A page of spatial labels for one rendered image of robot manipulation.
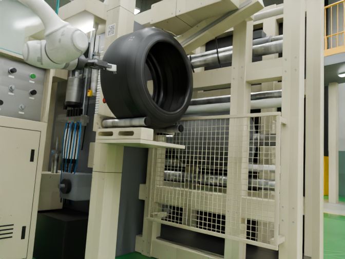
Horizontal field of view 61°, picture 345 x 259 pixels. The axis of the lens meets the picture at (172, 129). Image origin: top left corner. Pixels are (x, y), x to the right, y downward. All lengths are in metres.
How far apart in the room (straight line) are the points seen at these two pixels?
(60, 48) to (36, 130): 0.89
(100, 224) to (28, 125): 0.72
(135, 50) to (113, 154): 0.65
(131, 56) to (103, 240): 1.05
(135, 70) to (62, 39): 0.46
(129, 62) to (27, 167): 0.89
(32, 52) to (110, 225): 1.08
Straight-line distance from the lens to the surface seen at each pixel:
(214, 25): 1.98
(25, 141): 1.93
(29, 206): 1.98
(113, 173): 1.83
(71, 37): 1.13
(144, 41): 1.56
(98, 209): 1.84
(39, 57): 1.27
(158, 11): 2.15
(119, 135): 1.58
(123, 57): 1.51
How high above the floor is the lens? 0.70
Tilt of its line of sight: 6 degrees up
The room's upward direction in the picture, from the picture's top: 4 degrees clockwise
